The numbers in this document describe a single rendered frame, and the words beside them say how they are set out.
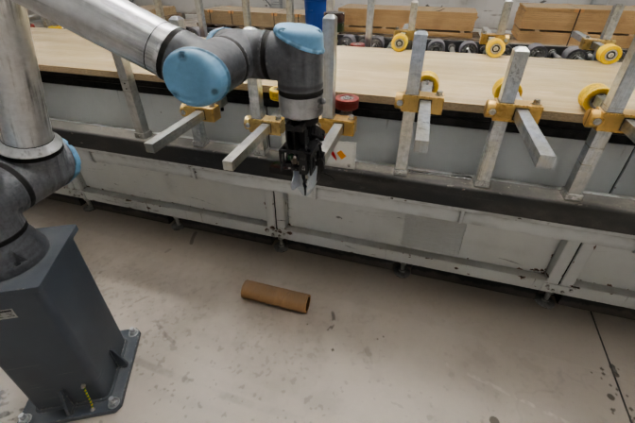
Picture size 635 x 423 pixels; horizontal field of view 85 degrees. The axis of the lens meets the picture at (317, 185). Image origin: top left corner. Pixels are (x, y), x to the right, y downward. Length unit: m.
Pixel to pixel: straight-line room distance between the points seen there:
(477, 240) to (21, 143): 1.60
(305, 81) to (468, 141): 0.82
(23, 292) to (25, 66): 0.56
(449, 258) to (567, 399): 0.62
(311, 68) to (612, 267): 1.50
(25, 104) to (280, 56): 0.69
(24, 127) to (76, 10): 0.53
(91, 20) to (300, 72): 0.33
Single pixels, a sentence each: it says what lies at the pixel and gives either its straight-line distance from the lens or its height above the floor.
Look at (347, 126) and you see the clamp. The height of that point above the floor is 0.86.
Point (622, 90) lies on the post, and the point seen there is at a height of 1.03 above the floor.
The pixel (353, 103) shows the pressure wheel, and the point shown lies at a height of 0.90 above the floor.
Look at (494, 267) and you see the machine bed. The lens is 1.74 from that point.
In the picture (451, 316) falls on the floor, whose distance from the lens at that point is 1.71.
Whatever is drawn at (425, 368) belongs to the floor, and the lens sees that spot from 1.54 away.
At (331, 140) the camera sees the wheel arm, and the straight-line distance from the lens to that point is 1.01.
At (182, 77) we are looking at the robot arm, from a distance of 0.59.
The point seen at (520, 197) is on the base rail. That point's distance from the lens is 1.21.
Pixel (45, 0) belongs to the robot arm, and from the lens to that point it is 0.72.
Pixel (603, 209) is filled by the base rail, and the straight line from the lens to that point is 1.29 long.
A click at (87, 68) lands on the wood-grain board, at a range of 1.87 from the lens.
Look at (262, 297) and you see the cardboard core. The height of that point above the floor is 0.06.
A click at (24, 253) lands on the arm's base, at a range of 1.21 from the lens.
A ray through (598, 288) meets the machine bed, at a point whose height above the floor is 0.17.
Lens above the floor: 1.30
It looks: 33 degrees down
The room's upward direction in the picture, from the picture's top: straight up
